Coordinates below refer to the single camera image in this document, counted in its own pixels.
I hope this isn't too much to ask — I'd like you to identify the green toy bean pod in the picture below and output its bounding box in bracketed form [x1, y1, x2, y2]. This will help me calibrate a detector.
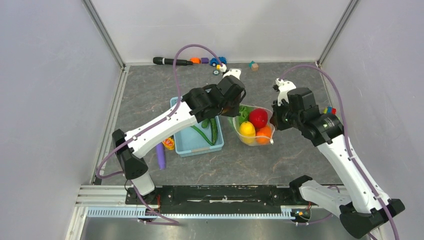
[191, 125, 214, 146]

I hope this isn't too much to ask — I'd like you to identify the green toy cucumber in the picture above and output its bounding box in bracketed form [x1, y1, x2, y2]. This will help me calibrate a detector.
[210, 118, 218, 146]

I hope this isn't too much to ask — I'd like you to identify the red toy apple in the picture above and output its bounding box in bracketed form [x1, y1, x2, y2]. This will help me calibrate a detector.
[248, 108, 268, 129]

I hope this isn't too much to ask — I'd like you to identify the yellow toy lemon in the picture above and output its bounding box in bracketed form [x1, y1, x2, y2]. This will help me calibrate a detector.
[239, 121, 256, 145]

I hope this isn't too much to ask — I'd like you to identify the clear dotted zip top bag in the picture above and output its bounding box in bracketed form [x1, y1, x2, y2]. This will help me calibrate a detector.
[229, 104, 275, 147]

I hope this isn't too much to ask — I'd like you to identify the orange toy fruit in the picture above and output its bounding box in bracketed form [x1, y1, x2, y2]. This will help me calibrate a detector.
[255, 125, 272, 145]

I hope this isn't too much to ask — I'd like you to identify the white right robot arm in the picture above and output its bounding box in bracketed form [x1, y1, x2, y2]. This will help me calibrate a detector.
[270, 85, 406, 239]

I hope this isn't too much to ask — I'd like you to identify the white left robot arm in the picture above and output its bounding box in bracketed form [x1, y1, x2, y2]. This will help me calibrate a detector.
[112, 68, 246, 204]

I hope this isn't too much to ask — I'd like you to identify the multicolour toy brick stack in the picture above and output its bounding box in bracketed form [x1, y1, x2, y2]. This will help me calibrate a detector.
[323, 106, 337, 115]

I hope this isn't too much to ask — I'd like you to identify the blue toy car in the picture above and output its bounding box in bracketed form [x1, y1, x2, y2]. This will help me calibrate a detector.
[209, 56, 227, 67]

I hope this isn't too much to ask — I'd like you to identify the purple toy block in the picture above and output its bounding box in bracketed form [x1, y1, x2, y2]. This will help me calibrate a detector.
[200, 57, 210, 64]

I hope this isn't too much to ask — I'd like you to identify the teal and wood cube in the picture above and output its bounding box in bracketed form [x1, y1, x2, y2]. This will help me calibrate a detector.
[249, 61, 259, 72]

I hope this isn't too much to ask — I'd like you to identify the orange toy block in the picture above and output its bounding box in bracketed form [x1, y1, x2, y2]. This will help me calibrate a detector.
[190, 57, 202, 64]

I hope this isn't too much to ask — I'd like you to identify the light blue plastic basket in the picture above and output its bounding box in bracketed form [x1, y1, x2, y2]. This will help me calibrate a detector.
[173, 116, 224, 157]

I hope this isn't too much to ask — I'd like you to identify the yellow butterfly toy brick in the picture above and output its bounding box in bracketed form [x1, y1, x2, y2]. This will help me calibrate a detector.
[162, 137, 175, 151]

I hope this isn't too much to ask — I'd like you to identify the black microphone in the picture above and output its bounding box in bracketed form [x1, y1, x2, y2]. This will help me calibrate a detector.
[152, 56, 194, 66]

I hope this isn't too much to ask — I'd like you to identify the purple plastic cylinder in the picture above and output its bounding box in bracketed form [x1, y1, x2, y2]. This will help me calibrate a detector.
[155, 143, 166, 170]

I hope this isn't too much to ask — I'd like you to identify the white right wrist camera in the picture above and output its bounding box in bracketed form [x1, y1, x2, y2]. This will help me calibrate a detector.
[273, 78, 297, 106]

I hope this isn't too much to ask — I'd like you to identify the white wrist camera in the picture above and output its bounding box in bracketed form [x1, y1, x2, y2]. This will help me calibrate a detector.
[273, 78, 297, 106]
[219, 64, 242, 80]

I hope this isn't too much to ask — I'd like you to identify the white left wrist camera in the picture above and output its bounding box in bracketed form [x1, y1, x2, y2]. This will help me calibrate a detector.
[219, 64, 242, 80]

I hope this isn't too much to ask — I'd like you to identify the black mounting base plate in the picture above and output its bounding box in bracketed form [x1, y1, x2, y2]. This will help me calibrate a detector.
[142, 185, 313, 215]

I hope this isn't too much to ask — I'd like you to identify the slotted cable duct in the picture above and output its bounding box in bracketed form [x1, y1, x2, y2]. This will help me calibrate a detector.
[86, 206, 296, 220]

